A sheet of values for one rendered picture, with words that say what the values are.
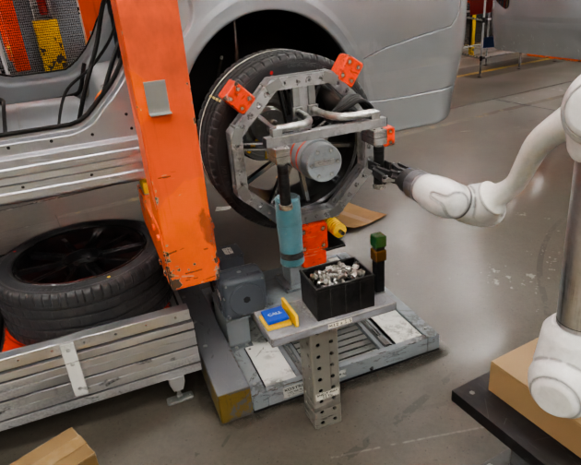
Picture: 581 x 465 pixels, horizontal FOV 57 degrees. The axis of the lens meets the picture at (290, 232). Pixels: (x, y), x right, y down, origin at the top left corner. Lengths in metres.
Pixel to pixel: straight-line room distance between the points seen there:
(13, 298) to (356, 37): 1.64
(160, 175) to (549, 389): 1.16
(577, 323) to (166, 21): 1.24
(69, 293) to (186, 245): 0.47
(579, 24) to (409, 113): 1.80
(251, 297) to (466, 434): 0.89
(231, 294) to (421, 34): 1.38
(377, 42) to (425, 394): 1.43
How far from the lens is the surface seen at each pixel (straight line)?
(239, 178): 1.86
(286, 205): 1.70
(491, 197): 1.60
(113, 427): 2.16
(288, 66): 1.93
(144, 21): 1.58
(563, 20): 4.17
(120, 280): 2.00
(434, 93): 2.63
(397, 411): 2.04
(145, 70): 1.59
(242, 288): 2.04
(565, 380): 1.30
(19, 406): 2.08
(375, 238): 1.70
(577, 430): 1.55
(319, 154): 1.78
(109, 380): 2.05
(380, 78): 2.45
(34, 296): 2.04
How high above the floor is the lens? 1.41
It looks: 25 degrees down
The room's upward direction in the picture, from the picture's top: 5 degrees counter-clockwise
